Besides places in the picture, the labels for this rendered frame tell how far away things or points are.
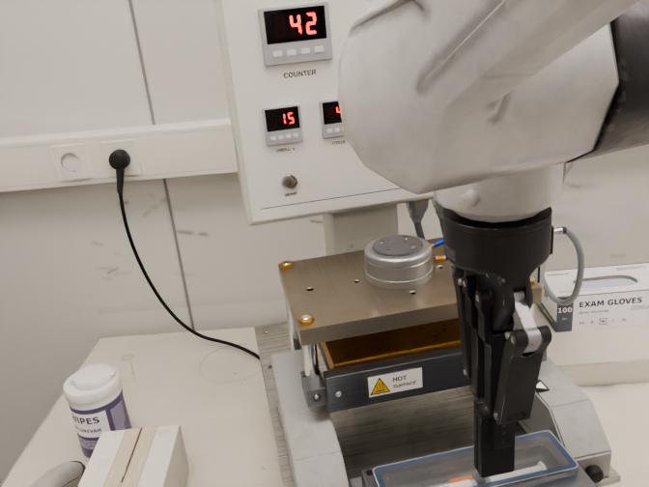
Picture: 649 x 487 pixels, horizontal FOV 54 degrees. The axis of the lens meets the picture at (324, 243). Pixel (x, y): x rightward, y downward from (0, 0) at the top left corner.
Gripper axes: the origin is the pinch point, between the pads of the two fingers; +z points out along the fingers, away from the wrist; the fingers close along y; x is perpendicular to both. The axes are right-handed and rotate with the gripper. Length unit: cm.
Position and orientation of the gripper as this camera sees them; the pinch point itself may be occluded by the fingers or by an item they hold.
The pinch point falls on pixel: (493, 436)
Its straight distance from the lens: 57.0
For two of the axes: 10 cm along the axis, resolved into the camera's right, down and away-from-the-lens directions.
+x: 9.8, -1.5, 1.2
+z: 0.9, 9.2, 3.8
